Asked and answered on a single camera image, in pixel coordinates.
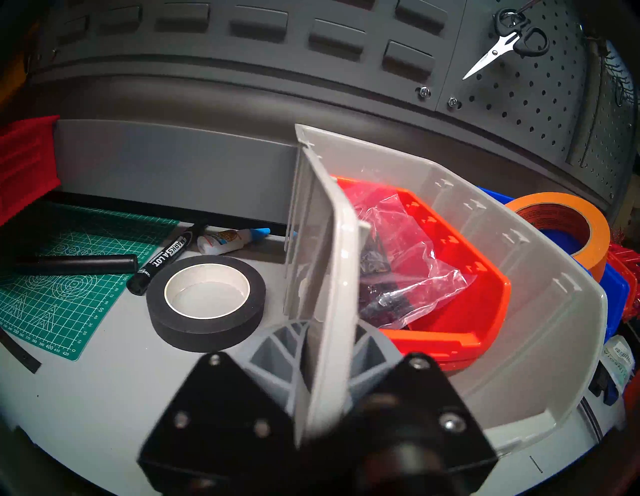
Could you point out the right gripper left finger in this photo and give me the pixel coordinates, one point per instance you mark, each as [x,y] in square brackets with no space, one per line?
[220,425]

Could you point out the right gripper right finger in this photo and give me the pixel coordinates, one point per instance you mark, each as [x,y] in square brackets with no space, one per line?
[425,425]

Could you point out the large beige storage bin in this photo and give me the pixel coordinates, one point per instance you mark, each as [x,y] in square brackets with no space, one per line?
[550,350]

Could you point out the blue plastic storage bin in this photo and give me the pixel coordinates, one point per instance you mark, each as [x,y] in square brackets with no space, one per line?
[615,295]

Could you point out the orange masking tape roll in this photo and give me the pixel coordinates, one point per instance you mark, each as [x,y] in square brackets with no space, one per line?
[597,235]

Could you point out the black tape roll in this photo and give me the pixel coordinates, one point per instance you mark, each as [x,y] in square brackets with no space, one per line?
[165,325]

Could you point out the orange-red plastic bin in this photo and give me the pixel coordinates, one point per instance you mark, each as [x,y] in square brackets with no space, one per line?
[480,320]
[627,280]

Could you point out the clear bag of hardware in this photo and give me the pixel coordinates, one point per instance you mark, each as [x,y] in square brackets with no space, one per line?
[405,250]

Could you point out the black permanent marker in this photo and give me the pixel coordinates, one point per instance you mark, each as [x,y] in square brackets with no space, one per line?
[165,257]

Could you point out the white glue bottle blue cap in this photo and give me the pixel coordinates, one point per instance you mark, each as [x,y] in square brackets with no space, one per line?
[225,241]

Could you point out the green cutting mat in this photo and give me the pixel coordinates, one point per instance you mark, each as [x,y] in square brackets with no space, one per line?
[55,310]

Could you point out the clear bag green label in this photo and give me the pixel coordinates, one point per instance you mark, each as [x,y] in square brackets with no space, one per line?
[620,360]

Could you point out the black metal rod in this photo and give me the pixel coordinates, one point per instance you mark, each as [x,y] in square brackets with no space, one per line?
[20,356]

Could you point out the red parts bin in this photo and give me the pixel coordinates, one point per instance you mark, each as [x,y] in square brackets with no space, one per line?
[25,165]

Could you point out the large grey pegboard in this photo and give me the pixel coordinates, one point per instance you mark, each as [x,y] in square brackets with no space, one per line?
[540,115]

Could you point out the grey louvred wall panel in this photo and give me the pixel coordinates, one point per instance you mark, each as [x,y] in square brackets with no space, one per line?
[200,50]

